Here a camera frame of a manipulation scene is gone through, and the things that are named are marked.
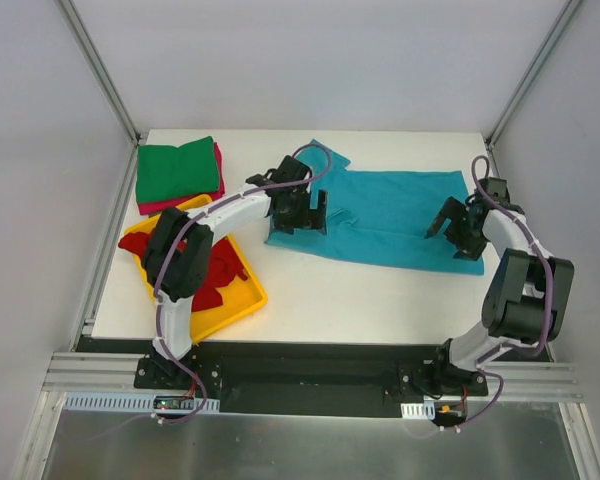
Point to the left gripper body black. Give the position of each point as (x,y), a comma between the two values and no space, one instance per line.
(302,216)

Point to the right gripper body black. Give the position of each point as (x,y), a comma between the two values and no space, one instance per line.
(453,226)

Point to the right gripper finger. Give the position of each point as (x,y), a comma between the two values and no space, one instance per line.
(470,248)
(452,212)

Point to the teal t shirt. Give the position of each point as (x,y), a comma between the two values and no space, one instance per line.
(379,217)

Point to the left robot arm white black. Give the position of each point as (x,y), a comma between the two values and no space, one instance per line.
(178,255)

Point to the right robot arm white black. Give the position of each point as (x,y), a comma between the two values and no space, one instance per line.
(524,305)

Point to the red t shirt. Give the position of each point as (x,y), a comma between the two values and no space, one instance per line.
(225,267)

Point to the folded green t shirt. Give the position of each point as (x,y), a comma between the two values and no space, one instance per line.
(176,171)

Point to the folded pink t shirt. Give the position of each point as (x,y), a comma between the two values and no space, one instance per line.
(219,185)

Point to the right white cable duct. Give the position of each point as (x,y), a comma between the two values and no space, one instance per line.
(418,411)

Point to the white cable duct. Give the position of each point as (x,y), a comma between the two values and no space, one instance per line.
(138,403)
(418,411)

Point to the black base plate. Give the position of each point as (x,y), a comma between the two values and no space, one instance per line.
(316,379)

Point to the right aluminium frame post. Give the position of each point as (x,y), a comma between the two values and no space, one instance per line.
(557,31)

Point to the aluminium frame post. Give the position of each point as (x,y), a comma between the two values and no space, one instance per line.
(557,31)
(98,68)

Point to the left aluminium frame post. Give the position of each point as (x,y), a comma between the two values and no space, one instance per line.
(98,68)

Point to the front aluminium rail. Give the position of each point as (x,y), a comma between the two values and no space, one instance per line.
(91,372)

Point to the left white cable duct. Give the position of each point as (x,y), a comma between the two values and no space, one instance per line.
(138,403)

